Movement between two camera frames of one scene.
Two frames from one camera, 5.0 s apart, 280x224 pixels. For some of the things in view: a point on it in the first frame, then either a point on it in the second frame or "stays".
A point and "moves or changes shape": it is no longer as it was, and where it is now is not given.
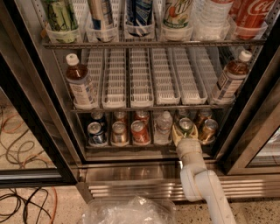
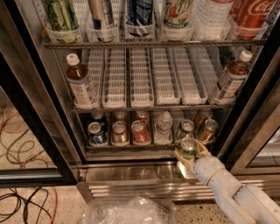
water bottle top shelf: x=215 y=14 stays
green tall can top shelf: x=61 y=15 stays
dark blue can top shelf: x=139 y=18 stays
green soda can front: x=185 y=123 moves or changes shape
